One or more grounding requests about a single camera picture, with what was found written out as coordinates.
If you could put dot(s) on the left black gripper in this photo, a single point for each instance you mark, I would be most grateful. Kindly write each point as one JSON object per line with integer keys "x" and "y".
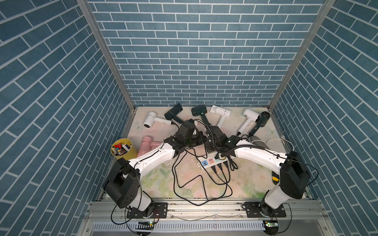
{"x": 199, "y": 134}

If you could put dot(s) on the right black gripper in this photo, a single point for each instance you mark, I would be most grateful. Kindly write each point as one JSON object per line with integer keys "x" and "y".
{"x": 206, "y": 146}

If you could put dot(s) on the white power strip coloured sockets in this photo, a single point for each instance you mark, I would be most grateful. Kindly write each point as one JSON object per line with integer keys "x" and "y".
{"x": 211, "y": 160}

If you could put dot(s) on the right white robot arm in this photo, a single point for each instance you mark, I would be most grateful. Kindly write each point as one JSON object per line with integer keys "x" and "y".
{"x": 292, "y": 172}

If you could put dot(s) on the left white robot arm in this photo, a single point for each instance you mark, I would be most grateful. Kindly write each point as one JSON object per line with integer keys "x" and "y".
{"x": 123, "y": 183}

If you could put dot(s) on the dark green dryer centre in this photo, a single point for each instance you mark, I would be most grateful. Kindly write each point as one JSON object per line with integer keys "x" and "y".
{"x": 201, "y": 110}

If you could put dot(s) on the white folding hair dryer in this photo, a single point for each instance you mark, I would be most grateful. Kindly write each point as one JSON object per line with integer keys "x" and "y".
{"x": 222, "y": 112}

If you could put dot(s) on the dark green dryer angled nozzle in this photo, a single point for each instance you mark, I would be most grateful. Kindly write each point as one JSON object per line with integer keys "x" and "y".
{"x": 173, "y": 112}

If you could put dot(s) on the white glossy hair dryer right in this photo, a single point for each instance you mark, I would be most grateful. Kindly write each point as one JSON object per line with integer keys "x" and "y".
{"x": 251, "y": 116}

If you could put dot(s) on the pink hair dryer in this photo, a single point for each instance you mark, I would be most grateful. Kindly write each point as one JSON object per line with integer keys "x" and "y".
{"x": 147, "y": 144}

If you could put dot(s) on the white hair dryer far left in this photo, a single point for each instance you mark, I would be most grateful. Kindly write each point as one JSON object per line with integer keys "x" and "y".
{"x": 152, "y": 118}

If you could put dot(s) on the dark green dryer right corner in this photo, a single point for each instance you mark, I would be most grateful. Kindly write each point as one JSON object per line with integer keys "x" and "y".
{"x": 261, "y": 121}

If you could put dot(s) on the yellow black utility knife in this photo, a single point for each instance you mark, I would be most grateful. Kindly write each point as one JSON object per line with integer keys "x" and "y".
{"x": 275, "y": 179}

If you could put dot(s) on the yellow cup of pens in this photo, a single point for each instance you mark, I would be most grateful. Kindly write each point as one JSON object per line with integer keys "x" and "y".
{"x": 123, "y": 148}

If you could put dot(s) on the white wall cable connector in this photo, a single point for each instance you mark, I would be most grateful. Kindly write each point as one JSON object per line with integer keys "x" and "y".
{"x": 283, "y": 139}

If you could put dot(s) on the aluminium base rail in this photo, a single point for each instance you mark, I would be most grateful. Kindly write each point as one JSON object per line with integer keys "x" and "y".
{"x": 223, "y": 217}

